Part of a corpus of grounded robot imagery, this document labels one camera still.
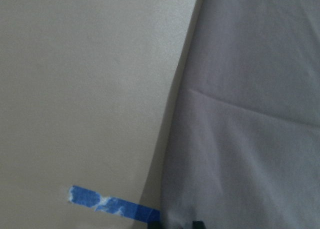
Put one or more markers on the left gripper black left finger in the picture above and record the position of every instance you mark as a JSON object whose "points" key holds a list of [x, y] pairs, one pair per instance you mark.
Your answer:
{"points": [[154, 225]]}

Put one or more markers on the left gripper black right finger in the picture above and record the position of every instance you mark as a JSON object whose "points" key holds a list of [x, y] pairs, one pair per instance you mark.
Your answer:
{"points": [[197, 224]]}

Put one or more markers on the dark brown t-shirt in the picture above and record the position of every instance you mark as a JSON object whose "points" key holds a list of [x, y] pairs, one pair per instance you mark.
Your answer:
{"points": [[244, 144]]}

